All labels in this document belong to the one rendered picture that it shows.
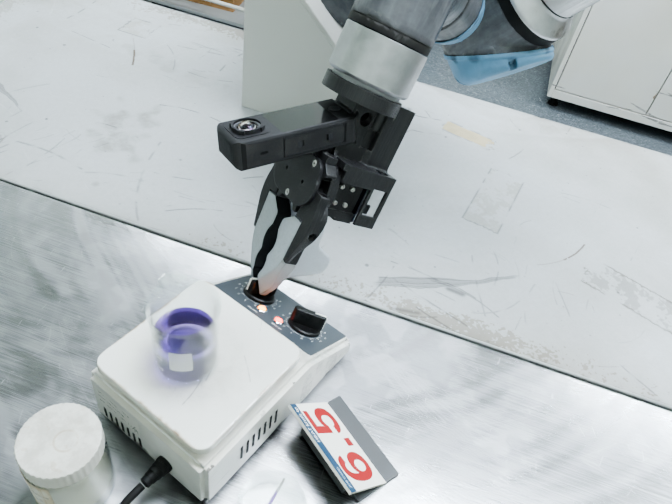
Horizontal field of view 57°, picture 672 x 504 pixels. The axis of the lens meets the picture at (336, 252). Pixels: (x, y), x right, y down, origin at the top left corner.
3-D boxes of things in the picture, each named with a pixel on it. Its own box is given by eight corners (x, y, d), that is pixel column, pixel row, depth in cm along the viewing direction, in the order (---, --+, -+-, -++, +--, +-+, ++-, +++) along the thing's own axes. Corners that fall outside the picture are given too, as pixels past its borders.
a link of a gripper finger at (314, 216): (304, 273, 54) (345, 183, 52) (290, 271, 53) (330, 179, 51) (281, 248, 58) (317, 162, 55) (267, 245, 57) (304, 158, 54)
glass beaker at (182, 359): (232, 376, 49) (233, 315, 43) (166, 403, 47) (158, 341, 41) (203, 321, 52) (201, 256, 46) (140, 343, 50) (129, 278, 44)
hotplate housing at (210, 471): (251, 286, 66) (254, 234, 61) (349, 355, 62) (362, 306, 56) (76, 432, 53) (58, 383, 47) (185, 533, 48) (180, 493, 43)
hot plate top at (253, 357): (202, 281, 56) (202, 274, 55) (305, 356, 52) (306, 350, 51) (91, 366, 48) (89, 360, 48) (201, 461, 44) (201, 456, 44)
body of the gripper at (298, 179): (370, 237, 58) (430, 118, 54) (296, 221, 52) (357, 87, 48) (330, 200, 63) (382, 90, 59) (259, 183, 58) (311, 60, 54)
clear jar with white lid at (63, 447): (98, 436, 53) (83, 387, 47) (129, 494, 50) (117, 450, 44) (25, 475, 50) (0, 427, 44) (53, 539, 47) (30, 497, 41)
